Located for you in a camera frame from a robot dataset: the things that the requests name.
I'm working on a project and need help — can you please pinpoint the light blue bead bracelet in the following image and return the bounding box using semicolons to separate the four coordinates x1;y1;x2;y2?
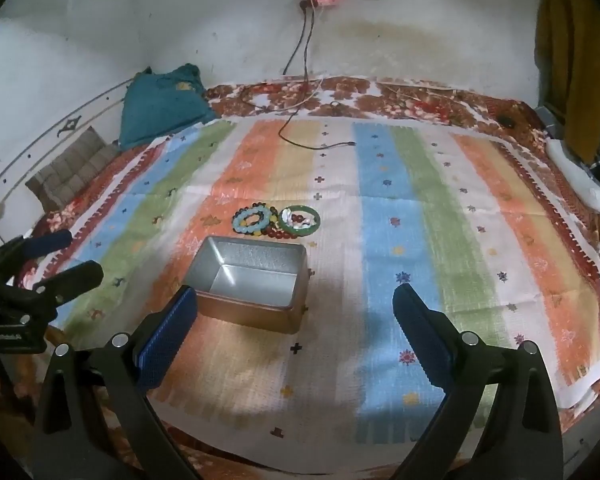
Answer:
231;207;272;237

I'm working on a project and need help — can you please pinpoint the yellow and dark bead bracelet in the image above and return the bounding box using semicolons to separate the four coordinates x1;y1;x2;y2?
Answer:
237;201;282;217

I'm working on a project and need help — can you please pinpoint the green jade bangle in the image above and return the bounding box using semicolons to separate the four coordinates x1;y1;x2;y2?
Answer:
279;205;322;237

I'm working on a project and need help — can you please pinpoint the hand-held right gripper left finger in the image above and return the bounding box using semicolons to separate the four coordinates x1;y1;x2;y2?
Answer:
30;285;216;480

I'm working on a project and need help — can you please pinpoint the grey striped cushion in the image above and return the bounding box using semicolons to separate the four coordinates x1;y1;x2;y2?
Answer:
25;127;121;213

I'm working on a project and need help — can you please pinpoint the white cable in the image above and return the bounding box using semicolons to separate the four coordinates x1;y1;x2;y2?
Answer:
250;76;327;112

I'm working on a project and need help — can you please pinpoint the metal tin box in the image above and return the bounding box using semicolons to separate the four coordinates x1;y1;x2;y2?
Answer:
181;236;312;335

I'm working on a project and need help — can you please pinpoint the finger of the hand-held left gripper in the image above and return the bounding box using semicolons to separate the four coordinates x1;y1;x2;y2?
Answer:
17;260;105;322
0;230;74;281

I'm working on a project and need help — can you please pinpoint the short black cable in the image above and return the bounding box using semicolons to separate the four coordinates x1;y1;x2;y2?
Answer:
282;7;306;77

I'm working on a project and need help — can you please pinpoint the long black charging cable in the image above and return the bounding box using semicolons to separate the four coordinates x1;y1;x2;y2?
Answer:
278;7;357;150

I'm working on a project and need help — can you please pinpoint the red bead bracelet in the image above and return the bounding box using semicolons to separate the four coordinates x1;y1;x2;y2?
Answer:
252;224;289;242

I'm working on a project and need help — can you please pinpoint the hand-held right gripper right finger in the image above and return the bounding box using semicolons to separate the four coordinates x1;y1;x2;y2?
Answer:
391;282;566;480

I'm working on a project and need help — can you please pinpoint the striped colourful mat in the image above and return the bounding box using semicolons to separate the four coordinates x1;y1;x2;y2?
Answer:
27;117;600;466

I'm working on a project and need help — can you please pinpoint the teal pillow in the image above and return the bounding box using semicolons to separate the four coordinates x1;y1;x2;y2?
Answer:
118;64;217;151

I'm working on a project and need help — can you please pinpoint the yellow hanging cloth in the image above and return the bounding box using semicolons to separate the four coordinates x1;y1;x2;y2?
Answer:
534;0;600;163

